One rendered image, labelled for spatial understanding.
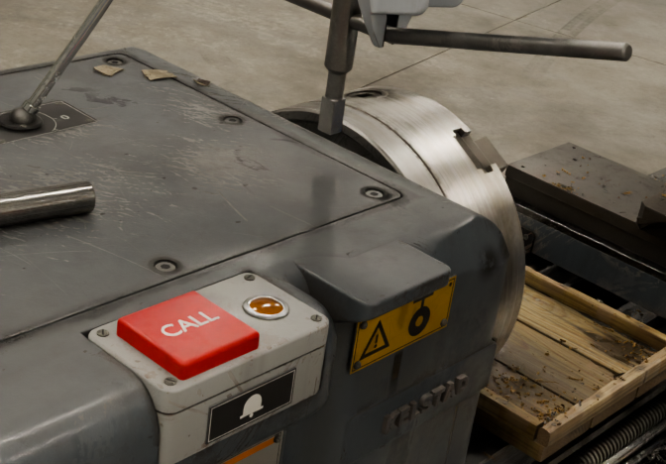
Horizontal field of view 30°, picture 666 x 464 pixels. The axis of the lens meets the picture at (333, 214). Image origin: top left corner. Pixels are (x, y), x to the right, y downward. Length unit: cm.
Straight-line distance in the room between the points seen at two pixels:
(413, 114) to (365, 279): 37
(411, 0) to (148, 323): 30
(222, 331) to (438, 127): 49
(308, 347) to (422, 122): 44
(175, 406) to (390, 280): 20
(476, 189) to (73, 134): 37
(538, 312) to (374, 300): 82
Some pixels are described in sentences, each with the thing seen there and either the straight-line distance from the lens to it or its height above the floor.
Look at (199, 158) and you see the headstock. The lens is 97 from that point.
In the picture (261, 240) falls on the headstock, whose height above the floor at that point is 126.
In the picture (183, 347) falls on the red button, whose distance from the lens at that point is 70.
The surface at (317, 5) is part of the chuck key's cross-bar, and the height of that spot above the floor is 138.
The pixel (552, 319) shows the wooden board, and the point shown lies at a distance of 160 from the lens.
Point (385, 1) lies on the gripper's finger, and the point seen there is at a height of 140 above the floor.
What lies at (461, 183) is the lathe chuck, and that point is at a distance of 113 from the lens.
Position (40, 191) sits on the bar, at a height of 128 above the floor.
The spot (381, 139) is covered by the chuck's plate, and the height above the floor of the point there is 123.
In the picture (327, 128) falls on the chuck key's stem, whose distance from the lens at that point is 97.
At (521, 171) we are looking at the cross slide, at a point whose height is 97.
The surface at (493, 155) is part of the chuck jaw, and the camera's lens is 122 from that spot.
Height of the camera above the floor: 165
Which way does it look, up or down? 26 degrees down
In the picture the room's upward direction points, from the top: 9 degrees clockwise
